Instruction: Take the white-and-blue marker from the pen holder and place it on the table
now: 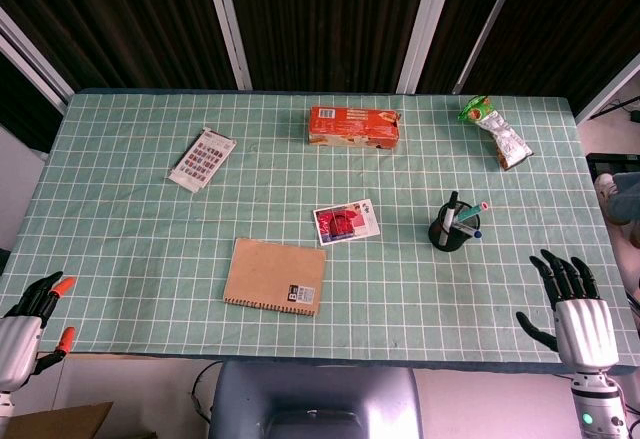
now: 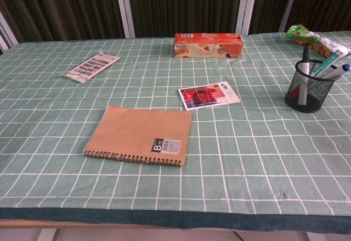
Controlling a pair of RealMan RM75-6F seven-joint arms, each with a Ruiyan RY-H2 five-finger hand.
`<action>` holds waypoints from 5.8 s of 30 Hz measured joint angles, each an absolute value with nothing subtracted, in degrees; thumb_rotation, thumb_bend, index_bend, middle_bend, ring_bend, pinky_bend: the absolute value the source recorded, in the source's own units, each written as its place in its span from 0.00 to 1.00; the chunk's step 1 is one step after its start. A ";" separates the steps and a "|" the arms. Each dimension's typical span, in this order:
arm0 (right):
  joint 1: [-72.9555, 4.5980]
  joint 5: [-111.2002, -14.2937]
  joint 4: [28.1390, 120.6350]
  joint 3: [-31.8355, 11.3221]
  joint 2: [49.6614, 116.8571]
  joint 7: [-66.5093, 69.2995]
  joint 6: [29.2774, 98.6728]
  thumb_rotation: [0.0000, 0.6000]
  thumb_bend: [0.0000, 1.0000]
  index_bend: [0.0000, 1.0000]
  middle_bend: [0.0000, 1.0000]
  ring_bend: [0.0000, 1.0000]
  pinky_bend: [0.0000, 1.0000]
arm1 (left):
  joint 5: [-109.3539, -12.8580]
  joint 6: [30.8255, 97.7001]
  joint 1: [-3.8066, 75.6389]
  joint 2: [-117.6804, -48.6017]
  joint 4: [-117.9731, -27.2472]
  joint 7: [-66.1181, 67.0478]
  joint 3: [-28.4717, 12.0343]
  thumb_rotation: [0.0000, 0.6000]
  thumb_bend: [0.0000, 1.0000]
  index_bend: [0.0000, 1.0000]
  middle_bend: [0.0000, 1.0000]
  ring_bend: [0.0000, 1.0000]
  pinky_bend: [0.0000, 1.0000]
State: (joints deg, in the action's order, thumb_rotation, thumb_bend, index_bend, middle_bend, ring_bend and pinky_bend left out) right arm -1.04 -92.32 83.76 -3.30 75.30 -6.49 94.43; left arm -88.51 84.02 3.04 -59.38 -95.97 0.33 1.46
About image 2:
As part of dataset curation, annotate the black mesh pen holder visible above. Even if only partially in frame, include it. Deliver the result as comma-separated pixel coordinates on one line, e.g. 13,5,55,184
284,59,341,113

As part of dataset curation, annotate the red photo card pack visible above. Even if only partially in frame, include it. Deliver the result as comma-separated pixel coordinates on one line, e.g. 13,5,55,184
178,81,241,111

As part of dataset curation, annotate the brown spiral notebook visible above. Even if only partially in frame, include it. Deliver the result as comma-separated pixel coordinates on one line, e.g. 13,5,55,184
83,105,192,167

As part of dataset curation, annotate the orange cardboard food box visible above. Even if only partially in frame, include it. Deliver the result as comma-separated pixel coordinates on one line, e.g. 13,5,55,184
174,32,244,59

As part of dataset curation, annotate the green checked tablecloth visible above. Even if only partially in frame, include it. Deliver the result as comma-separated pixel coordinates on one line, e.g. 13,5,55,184
0,31,351,228

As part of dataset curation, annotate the nail sticker sheet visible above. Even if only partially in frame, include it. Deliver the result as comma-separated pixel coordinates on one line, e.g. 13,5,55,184
60,53,121,83

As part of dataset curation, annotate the green silver snack bag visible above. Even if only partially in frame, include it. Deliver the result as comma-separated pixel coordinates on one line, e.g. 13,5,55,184
284,24,351,59

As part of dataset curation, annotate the white partition frame post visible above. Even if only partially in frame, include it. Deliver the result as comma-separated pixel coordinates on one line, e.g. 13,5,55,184
114,0,136,38
235,0,260,36
0,12,19,54
279,0,301,32

